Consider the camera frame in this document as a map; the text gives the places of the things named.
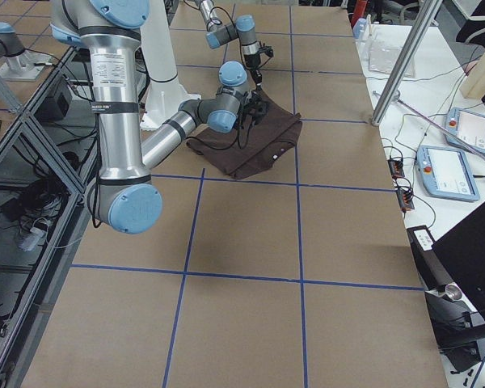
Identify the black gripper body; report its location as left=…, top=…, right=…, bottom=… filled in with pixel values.
left=244, top=92, right=269, bottom=124
left=250, top=68, right=263, bottom=90

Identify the dark brown t-shirt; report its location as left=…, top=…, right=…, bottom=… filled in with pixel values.
left=186, top=90, right=302, bottom=179

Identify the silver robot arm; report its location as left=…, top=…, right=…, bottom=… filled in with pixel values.
left=51, top=1, right=268, bottom=234
left=194, top=0, right=274, bottom=90

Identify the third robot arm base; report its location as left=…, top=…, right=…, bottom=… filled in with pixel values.
left=0, top=22, right=52, bottom=82

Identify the red cylinder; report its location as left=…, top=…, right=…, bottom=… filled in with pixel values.
left=351, top=0, right=368, bottom=27

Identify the clear plastic bag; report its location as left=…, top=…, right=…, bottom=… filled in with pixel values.
left=369, top=40, right=403, bottom=74

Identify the reacher grabber tool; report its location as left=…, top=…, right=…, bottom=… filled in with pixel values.
left=392, top=91, right=485, bottom=162

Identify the orange connector board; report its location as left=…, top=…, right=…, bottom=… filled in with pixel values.
left=387, top=158, right=405, bottom=179

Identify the near blue teach pendant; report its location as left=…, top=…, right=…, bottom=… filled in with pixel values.
left=416, top=145, right=480, bottom=202

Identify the blue teach pendant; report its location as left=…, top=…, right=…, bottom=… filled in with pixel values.
left=416, top=145, right=480, bottom=202
left=445, top=108, right=485, bottom=155

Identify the far blue teach pendant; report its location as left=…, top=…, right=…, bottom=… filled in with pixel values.
left=445, top=108, right=485, bottom=155

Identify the black box white label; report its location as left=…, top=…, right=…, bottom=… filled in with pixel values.
left=407, top=226, right=453, bottom=290

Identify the black monitor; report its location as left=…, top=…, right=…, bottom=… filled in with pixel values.
left=432, top=202, right=485, bottom=320

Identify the silver metal cup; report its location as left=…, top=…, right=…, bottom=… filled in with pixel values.
left=444, top=284, right=463, bottom=302

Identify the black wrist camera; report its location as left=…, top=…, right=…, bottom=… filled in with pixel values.
left=259, top=44, right=274, bottom=58

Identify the aluminium frame post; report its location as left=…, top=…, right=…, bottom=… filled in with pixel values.
left=371, top=0, right=443, bottom=126

